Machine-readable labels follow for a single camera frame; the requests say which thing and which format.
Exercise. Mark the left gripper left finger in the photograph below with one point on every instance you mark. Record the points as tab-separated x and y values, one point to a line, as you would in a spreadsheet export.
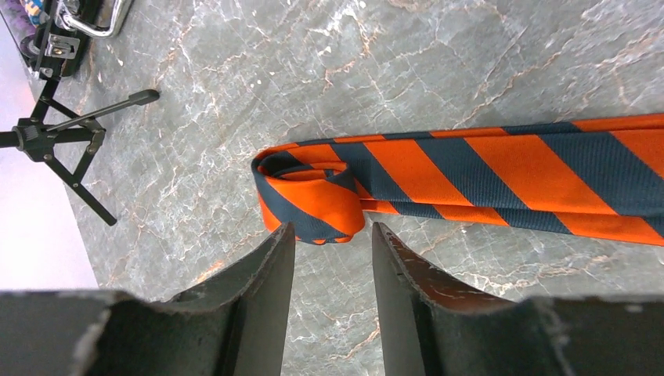
233	323

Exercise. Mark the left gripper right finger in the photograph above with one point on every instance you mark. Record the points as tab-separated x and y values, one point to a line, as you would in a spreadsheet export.
435	324

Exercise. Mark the orange navy striped tie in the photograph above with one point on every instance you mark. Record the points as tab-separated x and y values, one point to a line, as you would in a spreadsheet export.
598	178

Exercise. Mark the pink microphone on tripod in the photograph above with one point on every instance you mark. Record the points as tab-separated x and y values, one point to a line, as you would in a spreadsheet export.
52	123

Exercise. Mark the black poker chip case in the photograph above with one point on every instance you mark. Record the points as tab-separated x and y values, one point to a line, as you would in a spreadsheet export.
52	37

